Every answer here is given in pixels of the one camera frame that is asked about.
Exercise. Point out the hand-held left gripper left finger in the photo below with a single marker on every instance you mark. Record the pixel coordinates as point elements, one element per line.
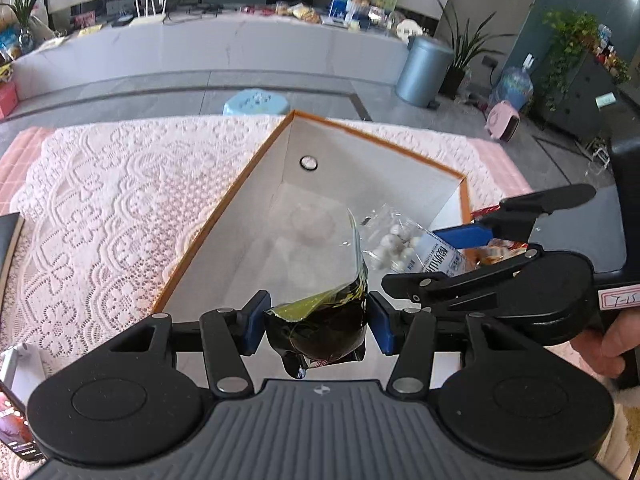
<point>256,321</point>

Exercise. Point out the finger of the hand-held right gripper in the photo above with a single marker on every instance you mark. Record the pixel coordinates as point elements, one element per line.
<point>460,285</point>
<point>462,235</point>

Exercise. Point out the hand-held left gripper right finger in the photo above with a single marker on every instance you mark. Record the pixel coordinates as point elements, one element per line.
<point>382,327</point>

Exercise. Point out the dark green snack packet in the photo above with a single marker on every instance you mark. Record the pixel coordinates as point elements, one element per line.
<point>325,330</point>

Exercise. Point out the clear packet of white candies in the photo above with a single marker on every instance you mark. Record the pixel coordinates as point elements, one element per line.
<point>395,240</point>

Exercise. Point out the orange edged cardboard box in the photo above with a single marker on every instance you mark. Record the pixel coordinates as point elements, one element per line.
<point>280,240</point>

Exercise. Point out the person's right hand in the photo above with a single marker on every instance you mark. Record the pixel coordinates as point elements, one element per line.
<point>617,350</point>

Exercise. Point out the red orange snack packet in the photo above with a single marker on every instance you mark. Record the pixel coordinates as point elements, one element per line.
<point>495,255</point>

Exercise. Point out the pink small heater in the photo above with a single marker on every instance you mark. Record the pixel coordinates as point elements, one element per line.
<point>502,120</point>

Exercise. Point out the tall leafy potted plant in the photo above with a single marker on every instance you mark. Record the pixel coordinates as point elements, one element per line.
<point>455,82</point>

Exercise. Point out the blue water jug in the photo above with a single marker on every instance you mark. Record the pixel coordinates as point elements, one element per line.
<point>512,85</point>

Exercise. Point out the blue grey trash bin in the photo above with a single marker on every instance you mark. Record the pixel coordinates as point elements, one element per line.
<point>425,72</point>

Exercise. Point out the dark grey cabinet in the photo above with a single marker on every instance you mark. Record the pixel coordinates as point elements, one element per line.
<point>580,95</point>

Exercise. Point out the white lace tablecloth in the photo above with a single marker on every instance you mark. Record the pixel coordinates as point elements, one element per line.
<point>100,220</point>

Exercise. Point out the white round object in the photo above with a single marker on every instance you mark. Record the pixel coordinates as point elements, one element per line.
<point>411,29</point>

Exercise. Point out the light blue plastic stool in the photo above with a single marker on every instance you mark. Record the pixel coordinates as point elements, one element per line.
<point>255,102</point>

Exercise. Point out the trailing green plant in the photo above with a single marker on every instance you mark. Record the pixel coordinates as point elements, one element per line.
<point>570,35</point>

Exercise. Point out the group of small bottles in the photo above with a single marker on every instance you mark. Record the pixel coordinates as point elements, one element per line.
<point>610,52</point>

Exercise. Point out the silver phone stand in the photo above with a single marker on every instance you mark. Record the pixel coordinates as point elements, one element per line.
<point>11,362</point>

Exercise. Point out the dark flat board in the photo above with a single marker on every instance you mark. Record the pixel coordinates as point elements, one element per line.
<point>9,245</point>

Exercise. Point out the black smartphone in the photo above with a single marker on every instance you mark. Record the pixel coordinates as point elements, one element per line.
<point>15,425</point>

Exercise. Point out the pile of yellow snack bags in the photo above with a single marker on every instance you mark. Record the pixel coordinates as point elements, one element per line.
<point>305,12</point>

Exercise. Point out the long white tv cabinet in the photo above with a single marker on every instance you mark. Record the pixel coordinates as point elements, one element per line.
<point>200,45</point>

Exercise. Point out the white router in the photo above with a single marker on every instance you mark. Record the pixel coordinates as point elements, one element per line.
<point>147,19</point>

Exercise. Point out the red box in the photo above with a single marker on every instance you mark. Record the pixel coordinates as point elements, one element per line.
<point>7,100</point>

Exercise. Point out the green plant in glass vase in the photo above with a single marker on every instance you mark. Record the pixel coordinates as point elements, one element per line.
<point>25,5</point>

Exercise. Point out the wall socket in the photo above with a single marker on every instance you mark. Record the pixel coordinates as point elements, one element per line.
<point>491,61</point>

